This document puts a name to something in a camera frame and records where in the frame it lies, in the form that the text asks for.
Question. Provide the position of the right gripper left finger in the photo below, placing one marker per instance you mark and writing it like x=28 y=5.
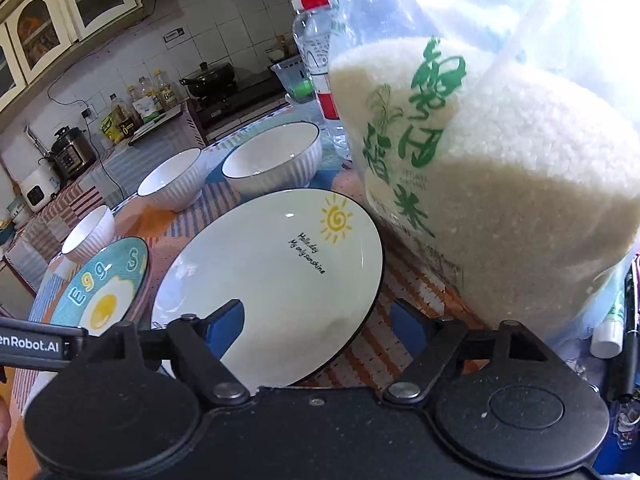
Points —
x=197 y=346

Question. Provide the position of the yellow oil bottle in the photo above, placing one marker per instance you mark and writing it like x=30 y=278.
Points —
x=119 y=123

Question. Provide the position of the white kitchen appliance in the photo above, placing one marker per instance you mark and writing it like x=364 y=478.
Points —
x=40 y=187

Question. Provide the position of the black gas stove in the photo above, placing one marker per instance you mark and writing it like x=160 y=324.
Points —
x=234 y=101

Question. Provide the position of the medium white ribbed bowl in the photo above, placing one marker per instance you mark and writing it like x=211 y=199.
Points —
x=176 y=184

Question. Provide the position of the cream wall cabinet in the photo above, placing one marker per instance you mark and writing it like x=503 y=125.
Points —
x=41 y=38

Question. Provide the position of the small white ribbed bowl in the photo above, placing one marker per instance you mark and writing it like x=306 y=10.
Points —
x=92 y=234

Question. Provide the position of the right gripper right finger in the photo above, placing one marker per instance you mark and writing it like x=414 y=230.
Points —
x=431 y=343

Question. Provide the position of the clear bag of rice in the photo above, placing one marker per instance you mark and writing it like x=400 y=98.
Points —
x=499 y=139

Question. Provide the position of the colourful patchwork tablecloth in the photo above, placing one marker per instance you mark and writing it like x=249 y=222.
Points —
x=374 y=357

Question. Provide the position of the large white ribbed bowl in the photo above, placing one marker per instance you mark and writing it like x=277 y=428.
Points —
x=280 y=158

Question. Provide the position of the black cooking pot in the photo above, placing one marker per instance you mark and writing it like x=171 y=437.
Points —
x=210 y=80

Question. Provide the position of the red label water bottle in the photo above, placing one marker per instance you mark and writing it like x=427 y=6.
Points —
x=312 y=33

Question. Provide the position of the blue egg plate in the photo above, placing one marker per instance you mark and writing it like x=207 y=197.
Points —
x=105 y=289

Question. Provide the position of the electric pressure cooker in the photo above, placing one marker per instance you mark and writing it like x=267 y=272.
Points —
x=72 y=152

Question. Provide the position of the white plastic basket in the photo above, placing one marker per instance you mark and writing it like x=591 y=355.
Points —
x=294 y=79

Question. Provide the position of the white sun plate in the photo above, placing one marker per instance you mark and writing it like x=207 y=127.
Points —
x=306 y=264

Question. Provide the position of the wooden cutting board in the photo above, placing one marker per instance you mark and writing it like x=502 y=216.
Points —
x=169 y=115

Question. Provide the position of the white tube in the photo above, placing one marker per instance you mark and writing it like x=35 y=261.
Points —
x=607 y=339

